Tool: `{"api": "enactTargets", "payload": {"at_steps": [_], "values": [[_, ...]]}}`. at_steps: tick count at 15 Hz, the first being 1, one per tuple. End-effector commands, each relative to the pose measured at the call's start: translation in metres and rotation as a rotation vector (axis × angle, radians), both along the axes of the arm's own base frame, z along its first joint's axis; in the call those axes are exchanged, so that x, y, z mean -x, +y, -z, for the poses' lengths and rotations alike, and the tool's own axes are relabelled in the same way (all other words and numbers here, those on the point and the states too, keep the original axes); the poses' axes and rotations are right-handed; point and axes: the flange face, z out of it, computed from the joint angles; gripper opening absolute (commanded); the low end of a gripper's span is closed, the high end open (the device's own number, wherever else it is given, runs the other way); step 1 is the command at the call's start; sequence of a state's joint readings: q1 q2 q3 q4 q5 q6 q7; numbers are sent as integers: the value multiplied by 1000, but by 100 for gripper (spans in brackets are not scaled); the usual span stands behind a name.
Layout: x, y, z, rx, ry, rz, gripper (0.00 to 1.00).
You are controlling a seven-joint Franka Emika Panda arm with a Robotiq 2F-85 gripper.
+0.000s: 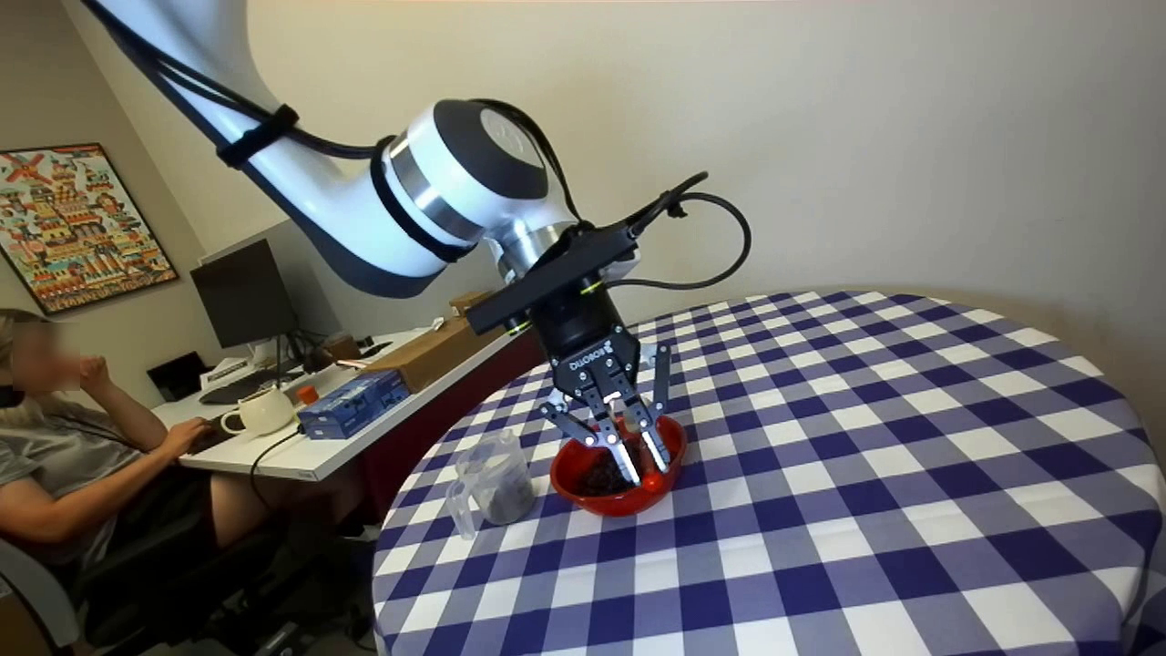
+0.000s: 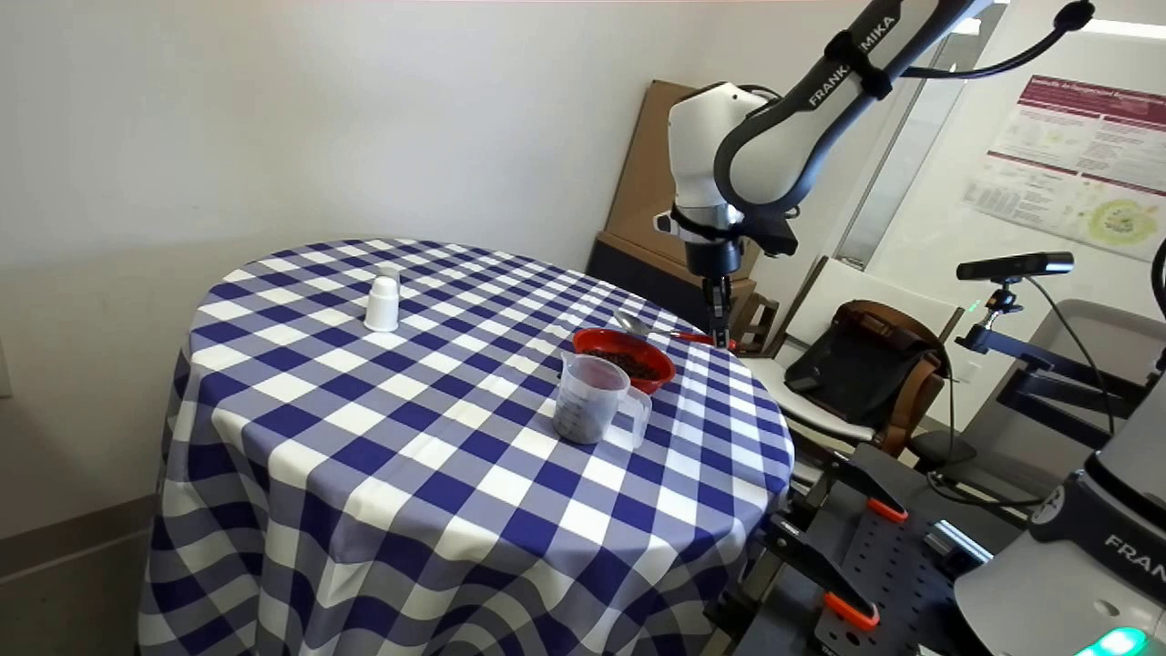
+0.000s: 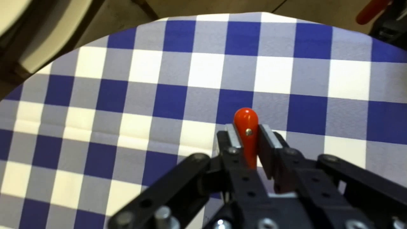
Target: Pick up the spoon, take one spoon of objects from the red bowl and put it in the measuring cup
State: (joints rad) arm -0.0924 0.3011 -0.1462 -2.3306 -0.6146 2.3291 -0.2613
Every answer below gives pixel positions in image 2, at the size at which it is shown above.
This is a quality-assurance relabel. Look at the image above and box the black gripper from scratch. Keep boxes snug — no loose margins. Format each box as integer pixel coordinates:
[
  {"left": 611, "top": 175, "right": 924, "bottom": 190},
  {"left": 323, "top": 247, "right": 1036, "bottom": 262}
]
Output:
[{"left": 694, "top": 235, "right": 750, "bottom": 349}]

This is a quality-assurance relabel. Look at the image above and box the red bowl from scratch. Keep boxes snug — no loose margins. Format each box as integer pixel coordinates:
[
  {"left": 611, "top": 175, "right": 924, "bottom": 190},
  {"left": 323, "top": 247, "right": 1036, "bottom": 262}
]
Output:
[{"left": 570, "top": 324, "right": 681, "bottom": 396}]

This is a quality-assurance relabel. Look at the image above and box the clear plastic measuring cup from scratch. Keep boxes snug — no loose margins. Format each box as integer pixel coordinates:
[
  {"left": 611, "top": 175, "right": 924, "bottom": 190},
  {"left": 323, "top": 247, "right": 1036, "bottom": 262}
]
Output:
[{"left": 549, "top": 349, "right": 656, "bottom": 449}]

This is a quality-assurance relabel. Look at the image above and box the dark brown beans heap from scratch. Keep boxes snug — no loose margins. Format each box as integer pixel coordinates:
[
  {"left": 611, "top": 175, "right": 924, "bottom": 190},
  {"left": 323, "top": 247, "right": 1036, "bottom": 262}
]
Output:
[
  {"left": 599, "top": 344, "right": 665, "bottom": 372},
  {"left": 555, "top": 396, "right": 611, "bottom": 445}
]

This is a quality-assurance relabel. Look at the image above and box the brown leather bag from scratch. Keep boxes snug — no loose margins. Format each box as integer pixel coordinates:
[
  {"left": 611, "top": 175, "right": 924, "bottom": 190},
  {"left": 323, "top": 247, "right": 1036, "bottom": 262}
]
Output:
[{"left": 784, "top": 297, "right": 955, "bottom": 432}]

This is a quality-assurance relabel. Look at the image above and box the brown cardboard sheet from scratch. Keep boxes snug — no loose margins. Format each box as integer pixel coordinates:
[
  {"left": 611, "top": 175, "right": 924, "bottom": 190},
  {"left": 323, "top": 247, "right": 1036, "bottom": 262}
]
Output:
[{"left": 592, "top": 78, "right": 796, "bottom": 314}]

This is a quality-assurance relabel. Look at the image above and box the orange black clamp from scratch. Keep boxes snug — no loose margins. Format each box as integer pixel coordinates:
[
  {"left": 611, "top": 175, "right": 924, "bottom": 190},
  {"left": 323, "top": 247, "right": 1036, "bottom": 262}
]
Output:
[
  {"left": 835, "top": 467, "right": 920, "bottom": 534},
  {"left": 778, "top": 516, "right": 885, "bottom": 637}
]

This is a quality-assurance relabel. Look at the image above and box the black perforated robot table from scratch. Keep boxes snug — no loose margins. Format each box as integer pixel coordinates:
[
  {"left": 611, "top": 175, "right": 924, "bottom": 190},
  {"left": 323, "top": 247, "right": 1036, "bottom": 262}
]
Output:
[{"left": 707, "top": 437, "right": 1051, "bottom": 656}]

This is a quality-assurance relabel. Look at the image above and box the small white bottle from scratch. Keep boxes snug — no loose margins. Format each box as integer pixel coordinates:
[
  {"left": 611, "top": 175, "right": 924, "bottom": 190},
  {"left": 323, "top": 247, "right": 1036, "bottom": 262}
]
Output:
[{"left": 360, "top": 274, "right": 406, "bottom": 339}]

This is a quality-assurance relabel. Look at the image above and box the blue white checkered tablecloth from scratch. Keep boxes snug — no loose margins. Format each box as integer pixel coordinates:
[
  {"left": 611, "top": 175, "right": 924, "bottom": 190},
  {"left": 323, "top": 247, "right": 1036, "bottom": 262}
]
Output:
[{"left": 134, "top": 235, "right": 803, "bottom": 656}]

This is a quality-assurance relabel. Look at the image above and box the black camera on tripod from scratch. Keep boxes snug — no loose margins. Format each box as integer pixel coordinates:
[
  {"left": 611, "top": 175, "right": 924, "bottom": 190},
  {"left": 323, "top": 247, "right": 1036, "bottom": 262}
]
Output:
[{"left": 950, "top": 247, "right": 1083, "bottom": 369}]

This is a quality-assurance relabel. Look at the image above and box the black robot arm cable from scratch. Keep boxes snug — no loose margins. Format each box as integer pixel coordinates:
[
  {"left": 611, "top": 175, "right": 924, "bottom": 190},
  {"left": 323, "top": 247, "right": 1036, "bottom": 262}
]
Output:
[{"left": 900, "top": 0, "right": 1102, "bottom": 84}]

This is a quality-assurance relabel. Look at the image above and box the white wall poster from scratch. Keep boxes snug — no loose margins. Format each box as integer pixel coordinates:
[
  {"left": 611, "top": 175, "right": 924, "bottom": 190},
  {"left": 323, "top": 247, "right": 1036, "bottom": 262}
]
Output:
[{"left": 964, "top": 71, "right": 1166, "bottom": 262}]

